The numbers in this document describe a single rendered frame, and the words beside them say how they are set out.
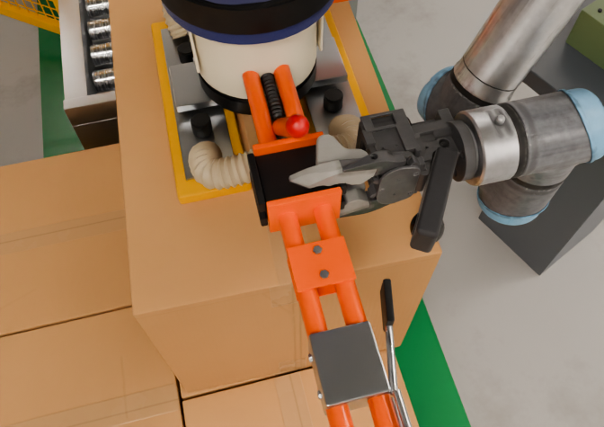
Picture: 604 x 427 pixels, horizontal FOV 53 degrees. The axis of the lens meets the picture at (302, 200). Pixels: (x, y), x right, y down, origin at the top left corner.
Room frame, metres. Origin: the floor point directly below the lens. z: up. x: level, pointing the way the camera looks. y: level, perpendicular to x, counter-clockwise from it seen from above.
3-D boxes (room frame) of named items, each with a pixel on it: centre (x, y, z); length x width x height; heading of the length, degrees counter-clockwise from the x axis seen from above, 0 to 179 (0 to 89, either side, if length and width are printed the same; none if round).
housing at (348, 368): (0.16, -0.04, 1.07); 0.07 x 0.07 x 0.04; 13
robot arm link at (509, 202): (0.45, -0.29, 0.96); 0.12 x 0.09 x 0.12; 30
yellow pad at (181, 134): (0.59, 0.16, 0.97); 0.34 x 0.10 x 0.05; 13
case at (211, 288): (0.59, 0.08, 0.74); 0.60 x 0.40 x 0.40; 12
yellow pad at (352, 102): (0.63, -0.03, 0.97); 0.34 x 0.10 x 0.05; 13
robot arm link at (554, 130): (0.44, -0.29, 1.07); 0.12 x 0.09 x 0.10; 104
